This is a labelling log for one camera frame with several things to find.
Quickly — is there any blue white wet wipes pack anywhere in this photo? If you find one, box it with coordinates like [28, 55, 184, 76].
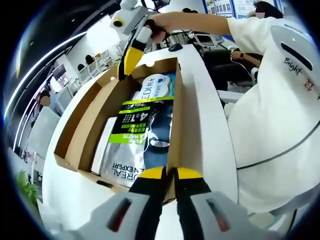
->
[138, 72, 178, 101]

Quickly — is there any black green silver sachet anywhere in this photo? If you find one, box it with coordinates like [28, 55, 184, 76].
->
[100, 97, 175, 189]

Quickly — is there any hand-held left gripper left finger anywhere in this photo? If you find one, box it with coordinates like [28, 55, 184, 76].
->
[90, 166, 168, 240]

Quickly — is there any white chest device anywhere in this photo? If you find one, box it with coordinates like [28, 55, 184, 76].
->
[269, 24, 318, 74]

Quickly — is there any person's right hand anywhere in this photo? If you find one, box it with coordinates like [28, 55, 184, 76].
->
[145, 14, 176, 44]

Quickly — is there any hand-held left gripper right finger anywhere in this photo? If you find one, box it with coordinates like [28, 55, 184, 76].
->
[172, 166, 254, 240]

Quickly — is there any black device cable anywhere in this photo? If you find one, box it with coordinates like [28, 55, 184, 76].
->
[235, 119, 320, 171]

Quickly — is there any black computer mouse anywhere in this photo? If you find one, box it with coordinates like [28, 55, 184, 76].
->
[167, 43, 184, 53]

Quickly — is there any white desk partition panel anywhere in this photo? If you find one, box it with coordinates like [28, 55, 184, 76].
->
[25, 106, 63, 161]

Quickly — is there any white ceiling light strip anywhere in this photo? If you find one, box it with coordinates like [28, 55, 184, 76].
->
[4, 31, 89, 114]

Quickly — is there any brown cardboard shoe box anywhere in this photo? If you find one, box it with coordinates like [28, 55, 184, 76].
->
[53, 56, 184, 201]

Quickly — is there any small white carton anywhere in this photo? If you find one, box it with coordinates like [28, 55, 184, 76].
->
[90, 115, 119, 176]

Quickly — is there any potted green plant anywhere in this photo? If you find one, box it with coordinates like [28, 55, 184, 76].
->
[14, 169, 39, 209]

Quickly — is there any blue wall poster board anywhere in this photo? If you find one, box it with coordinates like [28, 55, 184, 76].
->
[203, 0, 251, 19]

